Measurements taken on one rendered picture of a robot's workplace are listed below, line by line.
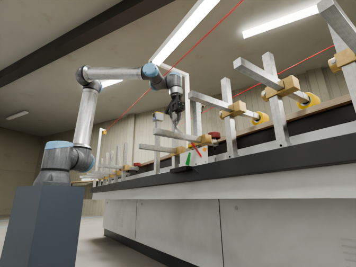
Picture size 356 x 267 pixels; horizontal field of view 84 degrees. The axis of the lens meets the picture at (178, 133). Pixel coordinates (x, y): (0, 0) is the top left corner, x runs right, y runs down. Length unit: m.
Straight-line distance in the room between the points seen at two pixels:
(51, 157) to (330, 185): 1.32
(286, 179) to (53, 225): 1.12
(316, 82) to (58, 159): 5.28
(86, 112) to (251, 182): 1.20
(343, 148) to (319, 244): 0.45
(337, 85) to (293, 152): 4.98
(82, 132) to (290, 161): 1.28
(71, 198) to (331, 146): 1.24
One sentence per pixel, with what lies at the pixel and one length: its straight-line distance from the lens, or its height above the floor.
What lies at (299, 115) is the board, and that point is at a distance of 1.06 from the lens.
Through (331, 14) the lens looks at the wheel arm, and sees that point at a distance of 0.65.
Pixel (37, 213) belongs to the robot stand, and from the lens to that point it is 1.24.
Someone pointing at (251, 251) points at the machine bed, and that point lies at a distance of 1.24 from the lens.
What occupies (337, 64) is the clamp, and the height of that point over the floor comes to 0.93.
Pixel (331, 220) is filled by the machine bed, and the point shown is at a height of 0.44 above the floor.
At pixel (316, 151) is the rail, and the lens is 0.78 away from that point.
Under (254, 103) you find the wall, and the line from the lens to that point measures 5.56.
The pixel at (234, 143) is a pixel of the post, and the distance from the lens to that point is 1.00.
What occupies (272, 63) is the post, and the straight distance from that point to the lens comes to 0.99.
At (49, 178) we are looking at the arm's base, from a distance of 1.34.
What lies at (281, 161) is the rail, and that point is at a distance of 0.82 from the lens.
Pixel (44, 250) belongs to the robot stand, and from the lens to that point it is 1.29.
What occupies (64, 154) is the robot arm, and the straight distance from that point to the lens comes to 1.37.
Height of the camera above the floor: 0.53
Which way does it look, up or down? 18 degrees up
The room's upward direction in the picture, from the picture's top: 1 degrees counter-clockwise
